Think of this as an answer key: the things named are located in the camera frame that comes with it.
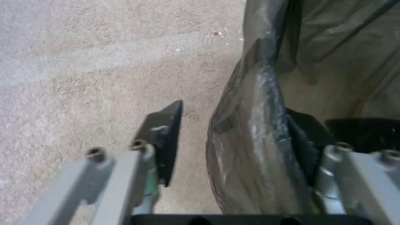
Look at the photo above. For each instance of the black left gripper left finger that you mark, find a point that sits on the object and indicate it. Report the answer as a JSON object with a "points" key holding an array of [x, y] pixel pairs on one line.
{"points": [[162, 131]]}

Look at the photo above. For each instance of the trash can with clear bag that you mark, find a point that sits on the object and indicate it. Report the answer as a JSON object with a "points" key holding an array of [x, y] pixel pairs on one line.
{"points": [[300, 70]]}

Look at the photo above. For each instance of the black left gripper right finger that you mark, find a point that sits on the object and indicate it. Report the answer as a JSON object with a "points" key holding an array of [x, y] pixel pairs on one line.
{"points": [[359, 178]]}

